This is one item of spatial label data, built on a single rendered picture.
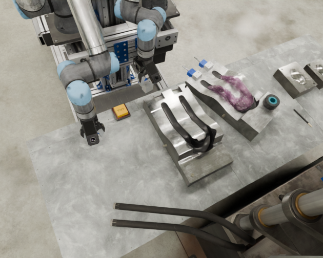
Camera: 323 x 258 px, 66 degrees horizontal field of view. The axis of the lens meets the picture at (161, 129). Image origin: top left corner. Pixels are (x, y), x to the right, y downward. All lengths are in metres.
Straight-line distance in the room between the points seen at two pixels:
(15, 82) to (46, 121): 0.55
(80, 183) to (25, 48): 2.00
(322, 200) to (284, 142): 0.81
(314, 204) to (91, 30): 0.86
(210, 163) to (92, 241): 0.65
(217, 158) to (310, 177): 0.53
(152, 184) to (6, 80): 1.96
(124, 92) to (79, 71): 1.26
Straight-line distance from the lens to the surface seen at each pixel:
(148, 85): 1.30
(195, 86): 1.46
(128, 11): 1.17
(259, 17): 3.59
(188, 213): 1.12
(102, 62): 0.96
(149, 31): 1.05
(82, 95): 0.86
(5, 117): 2.57
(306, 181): 1.52
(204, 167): 1.23
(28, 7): 1.31
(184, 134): 1.22
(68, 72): 0.95
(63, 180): 1.29
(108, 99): 2.16
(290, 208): 0.84
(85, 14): 0.95
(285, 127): 1.59
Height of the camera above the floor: 1.99
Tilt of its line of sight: 63 degrees down
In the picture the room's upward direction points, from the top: 11 degrees clockwise
